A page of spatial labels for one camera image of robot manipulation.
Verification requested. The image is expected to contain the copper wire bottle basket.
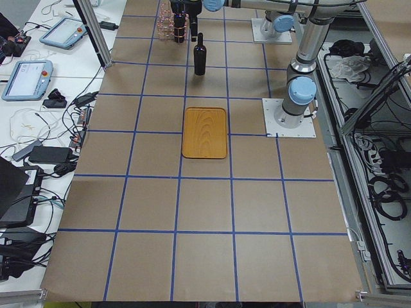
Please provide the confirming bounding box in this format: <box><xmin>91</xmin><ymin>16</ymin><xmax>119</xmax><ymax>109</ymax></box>
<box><xmin>157</xmin><ymin>2</ymin><xmax>188</xmax><ymax>42</ymax></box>

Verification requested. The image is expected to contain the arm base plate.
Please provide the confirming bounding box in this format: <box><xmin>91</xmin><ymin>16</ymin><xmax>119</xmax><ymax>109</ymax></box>
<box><xmin>262</xmin><ymin>98</ymin><xmax>317</xmax><ymax>139</ymax></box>
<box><xmin>251</xmin><ymin>15</ymin><xmax>293</xmax><ymax>44</ymax></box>

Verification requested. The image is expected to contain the teach pendant near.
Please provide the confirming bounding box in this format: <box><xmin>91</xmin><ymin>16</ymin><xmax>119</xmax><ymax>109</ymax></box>
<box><xmin>1</xmin><ymin>60</ymin><xmax>53</xmax><ymax>101</ymax></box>

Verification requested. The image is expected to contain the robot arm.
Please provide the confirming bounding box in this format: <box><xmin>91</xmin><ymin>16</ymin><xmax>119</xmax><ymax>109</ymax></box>
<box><xmin>274</xmin><ymin>1</ymin><xmax>359</xmax><ymax>129</ymax></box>
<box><xmin>170</xmin><ymin>1</ymin><xmax>319</xmax><ymax>42</ymax></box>

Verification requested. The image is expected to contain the dark wine bottle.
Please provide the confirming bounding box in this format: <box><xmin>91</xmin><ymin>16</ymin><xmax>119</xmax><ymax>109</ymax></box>
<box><xmin>193</xmin><ymin>33</ymin><xmax>207</xmax><ymax>76</ymax></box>
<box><xmin>173</xmin><ymin>12</ymin><xmax>186</xmax><ymax>44</ymax></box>

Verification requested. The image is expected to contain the black power adapter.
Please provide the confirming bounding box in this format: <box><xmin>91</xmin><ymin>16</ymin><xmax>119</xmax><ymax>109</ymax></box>
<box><xmin>28</xmin><ymin>146</ymin><xmax>73</xmax><ymax>164</ymax></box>

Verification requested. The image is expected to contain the black laptop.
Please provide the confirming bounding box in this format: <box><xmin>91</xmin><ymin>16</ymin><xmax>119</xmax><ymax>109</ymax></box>
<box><xmin>1</xmin><ymin>158</ymin><xmax>43</xmax><ymax>228</ymax></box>

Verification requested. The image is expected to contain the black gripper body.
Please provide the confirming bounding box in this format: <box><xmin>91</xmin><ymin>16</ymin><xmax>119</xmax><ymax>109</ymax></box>
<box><xmin>170</xmin><ymin>0</ymin><xmax>202</xmax><ymax>16</ymax></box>

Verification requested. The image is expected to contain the wooden tray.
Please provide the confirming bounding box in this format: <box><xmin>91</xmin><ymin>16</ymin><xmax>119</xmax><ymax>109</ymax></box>
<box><xmin>182</xmin><ymin>107</ymin><xmax>228</xmax><ymax>159</ymax></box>

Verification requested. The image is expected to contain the aluminium frame post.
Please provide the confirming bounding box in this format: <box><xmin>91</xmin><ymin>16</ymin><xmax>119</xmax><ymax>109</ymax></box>
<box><xmin>73</xmin><ymin>0</ymin><xmax>112</xmax><ymax>69</ymax></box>

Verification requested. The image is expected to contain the teach pendant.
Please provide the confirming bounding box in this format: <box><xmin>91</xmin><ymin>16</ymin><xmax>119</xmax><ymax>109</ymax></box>
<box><xmin>1</xmin><ymin>60</ymin><xmax>53</xmax><ymax>101</ymax></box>
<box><xmin>39</xmin><ymin>17</ymin><xmax>87</xmax><ymax>49</ymax></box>

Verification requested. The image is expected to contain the teach pendant far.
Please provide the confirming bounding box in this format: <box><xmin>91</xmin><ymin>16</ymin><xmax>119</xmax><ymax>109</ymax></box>
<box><xmin>39</xmin><ymin>17</ymin><xmax>87</xmax><ymax>49</ymax></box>

